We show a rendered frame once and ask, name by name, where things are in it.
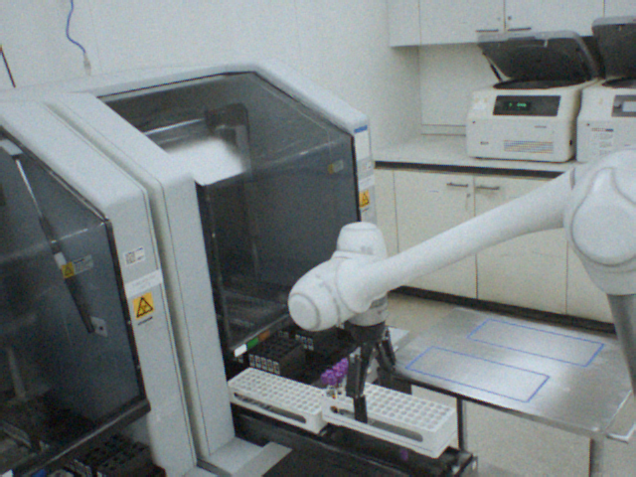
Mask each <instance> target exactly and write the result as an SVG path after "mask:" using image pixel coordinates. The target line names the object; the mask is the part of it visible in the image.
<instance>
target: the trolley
mask: <svg viewBox="0 0 636 477"><path fill-rule="evenodd" d="M395 356H396V360H397V364H396V365H395V366H394V368H396V371H395V372H394V373H393V372H392V377H393V379H395V381H398V382H402V383H405V384H409V385H412V386H416V387H419V388H422V389H426V390H429V391H432V392H436V393H440V394H443V395H446V396H449V397H453V398H456V413H457V439H458V449H462V450H465V451H468V432H467V402H468V401H469V402H472V403H476V404H479V405H482V406H486V407H489V408H493V409H496V410H499V411H502V412H505V413H509V414H512V415H515V416H518V417H523V418H526V419H529V420H533V421H536V422H539V423H540V424H541V423H542V424H543V425H546V426H549V427H552V428H556V429H560V430H563V431H566V432H570V433H573V434H576V435H579V436H583V437H586V438H589V462H588V477H603V458H604V438H605V436H606V439H609V440H613V441H616V442H620V443H623V444H629V443H630V441H631V439H632V437H633V435H634V433H635V432H636V419H635V421H634V423H633V424H632V426H631V427H630V429H629V431H628V432H627V433H626V434H625V435H622V434H618V433H615V432H612V431H608V430H609V429H610V427H611V426H612V424H613V423H614V421H615V420H616V418H617V417H618V415H619V414H620V412H621V410H622V409H624V407H625V406H626V403H627V402H628V401H629V400H630V398H631V397H632V395H633V392H632V388H631V385H630V381H629V378H628V373H627V369H626V366H625V362H624V358H623V355H622V351H621V348H620V344H619V340H615V339H609V338H604V337H599V336H595V335H590V334H585V333H580V332H576V331H570V330H565V329H562V328H557V327H552V326H547V325H543V324H537V323H532V322H527V321H523V320H518V319H513V318H508V317H503V316H498V315H493V314H489V313H484V312H478V311H473V310H469V309H464V308H459V307H456V308H454V309H453V310H451V311H450V312H449V313H447V314H446V315H445V316H443V317H442V318H441V319H440V320H438V321H437V322H436V323H434V324H433V325H432V326H430V327H428V329H427V330H425V331H424V332H423V333H422V334H420V335H419V336H418V337H416V338H415V339H414V340H412V341H411V342H410V343H409V344H407V345H406V346H404V347H402V348H401V349H400V350H398V351H397V353H396V354H395ZM478 477H526V476H523V475H520V474H517V473H515V472H512V471H509V470H506V469H503V468H501V467H497V466H494V465H491V464H489V463H486V462H483V461H480V460H478Z"/></svg>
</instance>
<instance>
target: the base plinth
mask: <svg viewBox="0 0 636 477"><path fill-rule="evenodd" d="M390 292H394V293H399V294H406V295H411V296H416V297H422V298H427V299H433V300H438V301H444V302H449V304H450V303H455V305H460V306H466V307H471V308H476V309H483V310H488V311H493V312H498V313H504V314H509V315H515V316H521V317H526V318H531V319H536V320H543V321H548V322H553V323H558V324H563V325H568V326H573V327H579V328H584V329H590V330H595V331H600V332H605V333H611V334H617V332H616V328H615V325H614V324H612V323H606V322H601V321H596V320H591V319H585V318H580V317H575V316H569V315H566V314H565V315H563V314H557V313H553V312H547V311H542V310H535V309H529V308H524V306H518V305H512V304H506V303H500V302H495V301H489V300H483V299H478V298H472V297H466V296H461V295H455V294H449V293H444V292H438V291H433V290H426V289H421V288H416V287H410V286H405V285H402V286H399V287H397V288H395V289H392V290H390Z"/></svg>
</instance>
